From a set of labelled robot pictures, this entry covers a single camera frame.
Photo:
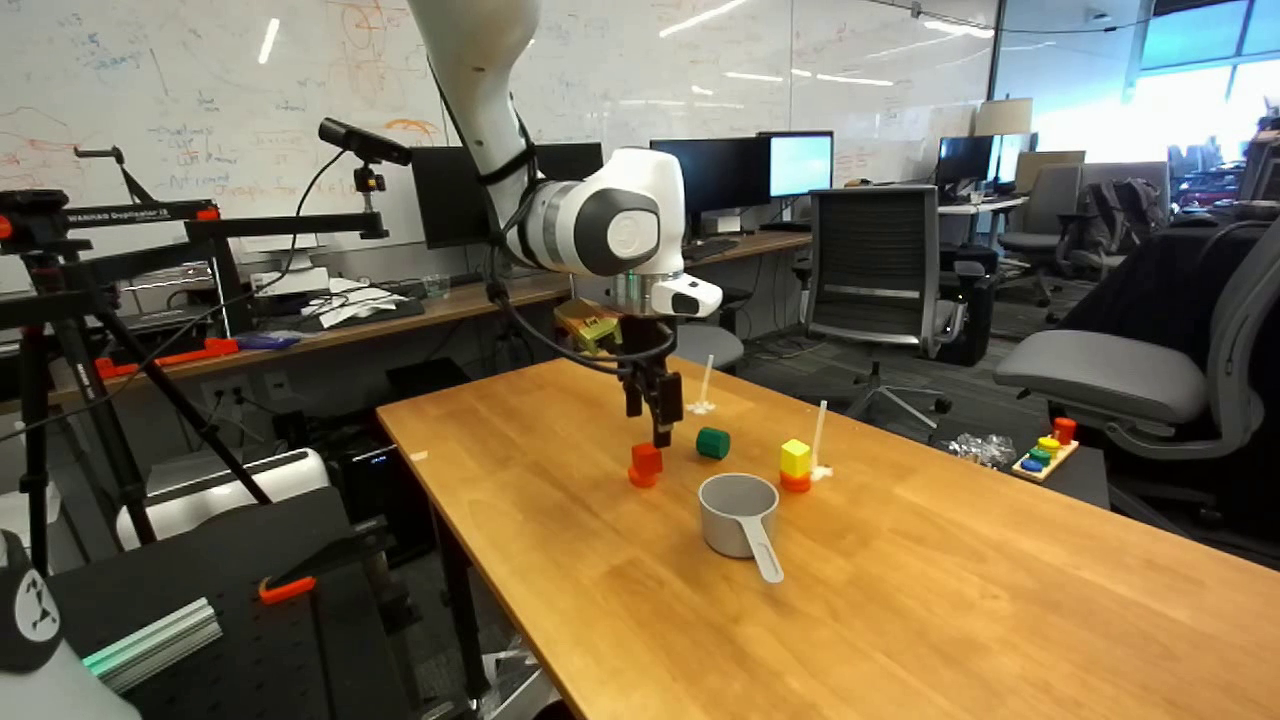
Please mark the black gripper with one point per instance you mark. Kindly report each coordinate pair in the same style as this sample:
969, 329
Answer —
651, 355

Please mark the red cube block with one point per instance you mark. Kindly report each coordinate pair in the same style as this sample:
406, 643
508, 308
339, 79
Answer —
647, 463

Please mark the green cube block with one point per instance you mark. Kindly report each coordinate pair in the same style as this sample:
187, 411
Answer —
714, 444

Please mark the yellow cube block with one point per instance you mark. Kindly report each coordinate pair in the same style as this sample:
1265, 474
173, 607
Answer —
792, 458

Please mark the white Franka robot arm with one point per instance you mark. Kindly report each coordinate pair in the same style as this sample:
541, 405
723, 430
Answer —
605, 226

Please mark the grey measuring cup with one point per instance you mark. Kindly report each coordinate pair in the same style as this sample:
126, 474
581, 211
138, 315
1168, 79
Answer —
736, 517

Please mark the light grey office chair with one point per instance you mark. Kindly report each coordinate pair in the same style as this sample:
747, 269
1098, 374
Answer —
714, 346

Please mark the long wooden desk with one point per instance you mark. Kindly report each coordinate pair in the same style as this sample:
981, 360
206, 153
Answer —
443, 308

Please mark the dark computer monitor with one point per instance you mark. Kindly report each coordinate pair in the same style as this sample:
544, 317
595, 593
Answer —
723, 175

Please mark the black mesh office chair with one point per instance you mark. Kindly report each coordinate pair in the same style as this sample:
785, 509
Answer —
875, 260

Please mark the black computer tower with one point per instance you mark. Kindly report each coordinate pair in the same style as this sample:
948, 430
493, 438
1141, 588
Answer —
384, 484

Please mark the black metal table leg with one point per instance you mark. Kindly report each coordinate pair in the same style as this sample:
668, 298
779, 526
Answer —
457, 615

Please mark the lit computer monitor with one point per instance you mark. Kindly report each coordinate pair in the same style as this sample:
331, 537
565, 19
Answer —
803, 167

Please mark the large black monitor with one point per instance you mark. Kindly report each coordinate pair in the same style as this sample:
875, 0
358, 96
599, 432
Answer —
445, 199

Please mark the white papers pile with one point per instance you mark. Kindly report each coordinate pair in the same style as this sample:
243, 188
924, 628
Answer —
349, 305

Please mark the clear plastic bag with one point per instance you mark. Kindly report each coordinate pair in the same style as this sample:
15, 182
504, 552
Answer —
981, 449

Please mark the colourful stacking toy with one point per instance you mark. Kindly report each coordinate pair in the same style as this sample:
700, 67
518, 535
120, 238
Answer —
1045, 458

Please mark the dark background monitor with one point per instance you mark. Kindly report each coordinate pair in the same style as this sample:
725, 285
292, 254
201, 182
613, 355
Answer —
963, 161

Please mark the white tube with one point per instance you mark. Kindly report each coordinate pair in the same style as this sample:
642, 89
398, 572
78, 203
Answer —
221, 496

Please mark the grey background office chair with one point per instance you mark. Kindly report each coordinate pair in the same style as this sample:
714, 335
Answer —
1045, 203

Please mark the red flat bar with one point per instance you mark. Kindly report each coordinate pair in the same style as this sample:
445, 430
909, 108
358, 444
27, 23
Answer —
187, 357

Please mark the grey padded office chair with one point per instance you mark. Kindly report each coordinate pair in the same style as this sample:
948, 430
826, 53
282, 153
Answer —
1112, 374

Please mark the black cart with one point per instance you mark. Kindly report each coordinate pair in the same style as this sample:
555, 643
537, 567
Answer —
243, 643

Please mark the black background chair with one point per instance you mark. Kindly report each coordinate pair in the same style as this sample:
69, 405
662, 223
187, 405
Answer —
1161, 281

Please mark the silver green metal bar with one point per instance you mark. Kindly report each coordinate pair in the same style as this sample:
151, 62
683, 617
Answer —
151, 645

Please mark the black cap with logo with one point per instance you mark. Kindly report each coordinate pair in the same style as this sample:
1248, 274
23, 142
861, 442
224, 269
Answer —
27, 607

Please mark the wrist camera with coloured mount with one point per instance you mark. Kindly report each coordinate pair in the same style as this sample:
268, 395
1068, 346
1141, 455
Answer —
603, 329

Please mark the black stereo camera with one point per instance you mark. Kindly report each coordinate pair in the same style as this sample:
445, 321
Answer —
360, 139

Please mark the black tripod camera rig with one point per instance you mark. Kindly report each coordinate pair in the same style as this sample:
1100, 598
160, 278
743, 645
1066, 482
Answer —
83, 212

